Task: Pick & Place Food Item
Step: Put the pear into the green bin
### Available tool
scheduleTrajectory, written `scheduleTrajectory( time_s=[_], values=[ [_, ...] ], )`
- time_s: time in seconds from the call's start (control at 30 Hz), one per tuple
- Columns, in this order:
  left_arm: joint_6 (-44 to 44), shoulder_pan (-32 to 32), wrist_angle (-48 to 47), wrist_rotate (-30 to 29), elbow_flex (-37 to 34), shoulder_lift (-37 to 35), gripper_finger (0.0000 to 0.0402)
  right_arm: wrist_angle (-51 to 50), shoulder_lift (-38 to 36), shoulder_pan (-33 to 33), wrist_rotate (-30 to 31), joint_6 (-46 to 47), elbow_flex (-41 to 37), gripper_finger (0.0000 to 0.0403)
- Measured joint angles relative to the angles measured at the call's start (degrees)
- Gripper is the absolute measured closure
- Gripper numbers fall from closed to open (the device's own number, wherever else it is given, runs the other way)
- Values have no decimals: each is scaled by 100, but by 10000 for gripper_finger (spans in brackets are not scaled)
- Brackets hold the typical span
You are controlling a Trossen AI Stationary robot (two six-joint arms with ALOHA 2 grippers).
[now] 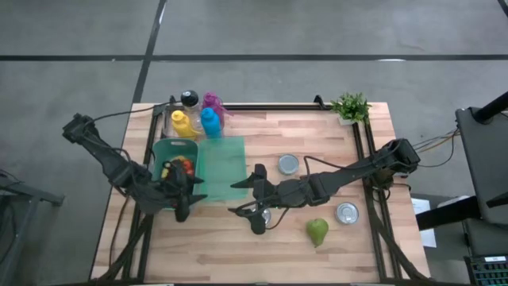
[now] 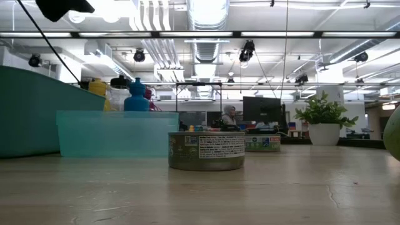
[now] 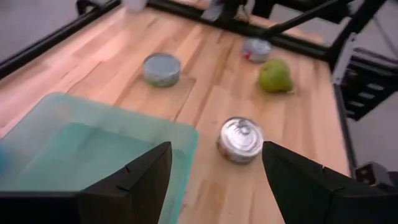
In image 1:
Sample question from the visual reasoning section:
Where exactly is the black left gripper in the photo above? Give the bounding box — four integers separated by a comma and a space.
157, 170, 209, 208

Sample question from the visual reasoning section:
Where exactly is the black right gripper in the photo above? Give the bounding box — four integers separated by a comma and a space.
227, 163, 319, 236

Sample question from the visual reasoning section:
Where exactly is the labelled tuna can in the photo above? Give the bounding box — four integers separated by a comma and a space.
253, 205, 273, 229

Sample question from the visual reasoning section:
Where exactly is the dark purple grape bunch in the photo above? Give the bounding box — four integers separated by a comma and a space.
164, 160, 186, 182

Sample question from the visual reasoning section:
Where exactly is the silver can with green label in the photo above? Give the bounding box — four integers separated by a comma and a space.
277, 153, 300, 176

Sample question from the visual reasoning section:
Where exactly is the green pear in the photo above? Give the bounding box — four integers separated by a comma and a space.
306, 217, 329, 248

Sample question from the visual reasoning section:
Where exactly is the yellow plastic water bottle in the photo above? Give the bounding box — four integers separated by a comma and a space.
170, 110, 201, 140

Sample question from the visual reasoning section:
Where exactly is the blue plastic water bottle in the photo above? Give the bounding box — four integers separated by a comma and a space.
199, 107, 222, 139

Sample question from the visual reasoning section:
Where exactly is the pink plastic water bottle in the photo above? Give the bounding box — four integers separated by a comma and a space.
201, 92, 233, 128

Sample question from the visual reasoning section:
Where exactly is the silver food can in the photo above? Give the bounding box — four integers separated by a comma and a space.
334, 201, 360, 226

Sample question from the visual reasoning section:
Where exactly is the clear bottle with black cap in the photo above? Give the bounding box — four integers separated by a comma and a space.
180, 90, 201, 120

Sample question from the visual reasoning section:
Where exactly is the translucent teal plastic tray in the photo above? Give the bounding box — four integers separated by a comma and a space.
197, 136, 250, 202

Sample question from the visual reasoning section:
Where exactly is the teal plastic bin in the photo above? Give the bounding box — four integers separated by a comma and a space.
150, 137, 199, 211

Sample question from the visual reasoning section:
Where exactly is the small green potted plant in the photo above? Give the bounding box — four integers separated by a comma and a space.
330, 91, 372, 126

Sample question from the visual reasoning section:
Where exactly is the white paper sheet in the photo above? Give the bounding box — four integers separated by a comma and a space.
410, 197, 437, 249

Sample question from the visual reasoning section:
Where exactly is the dark metal stand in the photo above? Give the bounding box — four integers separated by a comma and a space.
0, 169, 66, 286

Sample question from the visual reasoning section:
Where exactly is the black equipment cart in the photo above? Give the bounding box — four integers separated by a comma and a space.
412, 90, 508, 259

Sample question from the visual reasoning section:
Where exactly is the purple lit keyboard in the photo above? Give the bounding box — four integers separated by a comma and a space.
463, 255, 508, 286

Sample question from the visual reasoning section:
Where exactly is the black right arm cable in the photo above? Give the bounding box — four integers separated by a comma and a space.
302, 155, 338, 184

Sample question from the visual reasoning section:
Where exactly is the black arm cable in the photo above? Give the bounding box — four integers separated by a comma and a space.
93, 101, 178, 122
302, 155, 338, 184

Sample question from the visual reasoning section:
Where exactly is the brown cable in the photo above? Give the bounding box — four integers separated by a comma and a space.
108, 194, 137, 268

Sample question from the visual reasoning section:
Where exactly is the black aluminium table frame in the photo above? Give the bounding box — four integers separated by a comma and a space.
93, 102, 432, 284

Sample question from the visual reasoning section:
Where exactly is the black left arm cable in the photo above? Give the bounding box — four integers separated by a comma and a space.
93, 101, 178, 122

